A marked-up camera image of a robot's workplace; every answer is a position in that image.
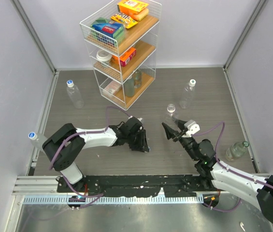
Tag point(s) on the green and blue box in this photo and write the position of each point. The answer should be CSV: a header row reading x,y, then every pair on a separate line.
x,y
108,31

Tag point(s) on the clear plastic bottle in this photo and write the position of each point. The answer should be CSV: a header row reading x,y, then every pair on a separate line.
x,y
171,116
187,96
75,96

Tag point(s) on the white lidded paper cup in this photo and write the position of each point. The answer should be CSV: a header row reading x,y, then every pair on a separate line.
x,y
104,57

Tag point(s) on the blue and white bottle cap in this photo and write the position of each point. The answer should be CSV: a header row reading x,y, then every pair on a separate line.
x,y
70,83

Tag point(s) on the glass jar, shelf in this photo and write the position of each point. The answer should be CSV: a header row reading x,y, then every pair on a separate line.
x,y
129,87
137,77

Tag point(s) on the glass jar, bottom shelf back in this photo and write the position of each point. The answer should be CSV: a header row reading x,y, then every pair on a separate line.
x,y
137,77

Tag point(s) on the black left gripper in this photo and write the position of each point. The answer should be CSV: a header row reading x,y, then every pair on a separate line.
x,y
141,145

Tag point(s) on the clear bottle with blue cap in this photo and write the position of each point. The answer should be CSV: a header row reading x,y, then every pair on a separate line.
x,y
37,140

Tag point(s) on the orange box, middle shelf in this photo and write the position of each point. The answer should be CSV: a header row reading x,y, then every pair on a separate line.
x,y
124,59

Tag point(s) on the white wire shelf rack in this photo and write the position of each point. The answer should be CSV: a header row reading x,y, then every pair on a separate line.
x,y
122,41

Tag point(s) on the yellow sponge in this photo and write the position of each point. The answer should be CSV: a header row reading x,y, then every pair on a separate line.
x,y
141,15

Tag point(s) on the orange snack box, top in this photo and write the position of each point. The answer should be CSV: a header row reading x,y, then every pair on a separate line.
x,y
132,6

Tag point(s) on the green glass bottle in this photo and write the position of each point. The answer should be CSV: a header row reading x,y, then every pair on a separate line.
x,y
237,150

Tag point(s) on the glass jar, bottom shelf front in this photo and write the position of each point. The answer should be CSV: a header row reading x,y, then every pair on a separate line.
x,y
129,87

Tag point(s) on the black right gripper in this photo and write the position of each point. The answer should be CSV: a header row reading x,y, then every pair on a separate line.
x,y
170,132

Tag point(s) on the white box, bottom shelf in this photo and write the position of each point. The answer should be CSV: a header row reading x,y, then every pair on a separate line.
x,y
111,88

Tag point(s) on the white slotted cable duct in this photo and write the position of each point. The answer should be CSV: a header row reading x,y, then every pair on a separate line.
x,y
65,199

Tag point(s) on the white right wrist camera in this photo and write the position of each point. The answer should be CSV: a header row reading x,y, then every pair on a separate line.
x,y
192,128

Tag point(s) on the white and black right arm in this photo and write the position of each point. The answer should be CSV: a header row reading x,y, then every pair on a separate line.
x,y
256,190

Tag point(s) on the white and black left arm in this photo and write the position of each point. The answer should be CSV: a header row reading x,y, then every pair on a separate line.
x,y
63,147

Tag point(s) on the yellow candy bag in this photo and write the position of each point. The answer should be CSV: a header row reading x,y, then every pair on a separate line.
x,y
126,20

